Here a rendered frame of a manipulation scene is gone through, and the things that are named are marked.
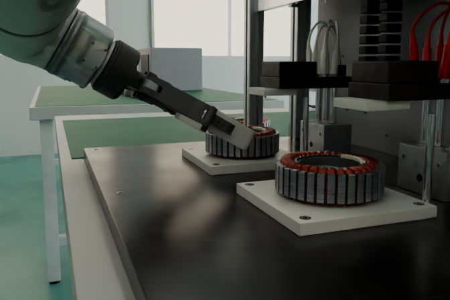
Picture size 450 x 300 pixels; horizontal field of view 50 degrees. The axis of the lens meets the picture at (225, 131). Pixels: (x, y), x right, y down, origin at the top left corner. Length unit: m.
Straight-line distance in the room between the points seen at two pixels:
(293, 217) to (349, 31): 0.55
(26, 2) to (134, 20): 4.78
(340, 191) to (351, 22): 0.51
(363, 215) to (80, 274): 0.25
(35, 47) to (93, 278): 0.30
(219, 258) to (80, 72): 0.33
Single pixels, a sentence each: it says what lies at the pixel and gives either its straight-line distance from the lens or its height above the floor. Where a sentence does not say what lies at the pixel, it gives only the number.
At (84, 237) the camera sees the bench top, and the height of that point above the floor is 0.75.
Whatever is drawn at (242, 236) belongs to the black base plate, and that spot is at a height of 0.77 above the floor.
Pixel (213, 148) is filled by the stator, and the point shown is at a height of 0.80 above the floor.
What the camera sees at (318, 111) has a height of 0.84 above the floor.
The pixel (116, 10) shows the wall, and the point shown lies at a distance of 5.22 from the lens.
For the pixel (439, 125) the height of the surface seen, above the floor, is 0.85.
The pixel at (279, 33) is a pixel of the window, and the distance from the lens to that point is 5.75.
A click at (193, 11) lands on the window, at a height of 1.48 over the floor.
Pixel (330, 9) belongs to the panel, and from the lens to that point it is 0.98.
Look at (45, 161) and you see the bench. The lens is 2.07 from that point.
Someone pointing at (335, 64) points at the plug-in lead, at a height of 0.92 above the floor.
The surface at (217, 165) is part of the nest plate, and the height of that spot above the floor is 0.78.
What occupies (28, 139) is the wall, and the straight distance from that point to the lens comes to 5.21.
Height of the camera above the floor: 0.92
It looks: 8 degrees down
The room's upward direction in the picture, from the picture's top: straight up
